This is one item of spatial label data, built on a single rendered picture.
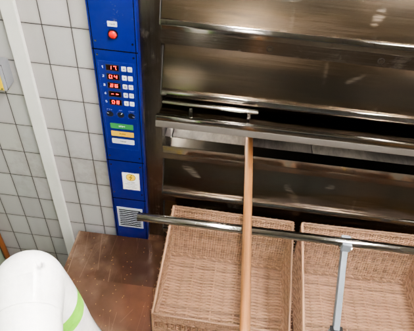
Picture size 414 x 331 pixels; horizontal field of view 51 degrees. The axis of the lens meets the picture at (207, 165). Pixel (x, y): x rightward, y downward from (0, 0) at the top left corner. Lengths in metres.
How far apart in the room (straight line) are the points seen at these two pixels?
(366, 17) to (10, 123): 1.38
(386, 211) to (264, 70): 0.86
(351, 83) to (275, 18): 0.36
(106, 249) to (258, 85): 1.12
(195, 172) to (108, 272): 0.63
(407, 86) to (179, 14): 0.80
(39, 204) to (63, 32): 0.96
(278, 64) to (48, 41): 0.79
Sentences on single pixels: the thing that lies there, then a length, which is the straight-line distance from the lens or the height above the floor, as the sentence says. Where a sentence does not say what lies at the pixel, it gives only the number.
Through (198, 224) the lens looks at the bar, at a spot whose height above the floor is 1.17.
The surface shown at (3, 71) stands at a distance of 1.70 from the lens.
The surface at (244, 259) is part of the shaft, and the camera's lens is 1.36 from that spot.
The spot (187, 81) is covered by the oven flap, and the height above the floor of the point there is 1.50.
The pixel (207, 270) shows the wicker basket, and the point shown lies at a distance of 2.07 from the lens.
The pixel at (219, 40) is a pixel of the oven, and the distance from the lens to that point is 1.45.
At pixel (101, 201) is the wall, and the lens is 2.08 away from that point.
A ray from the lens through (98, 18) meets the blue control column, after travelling 1.47.
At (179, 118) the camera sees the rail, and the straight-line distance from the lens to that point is 1.46.
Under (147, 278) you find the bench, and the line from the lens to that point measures 2.05.
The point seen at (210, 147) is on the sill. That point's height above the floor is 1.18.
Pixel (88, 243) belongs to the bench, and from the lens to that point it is 2.20.
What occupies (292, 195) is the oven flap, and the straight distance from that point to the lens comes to 1.88.
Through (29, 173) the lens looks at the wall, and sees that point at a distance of 2.09.
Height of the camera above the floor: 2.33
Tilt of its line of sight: 44 degrees down
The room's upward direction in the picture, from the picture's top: 5 degrees clockwise
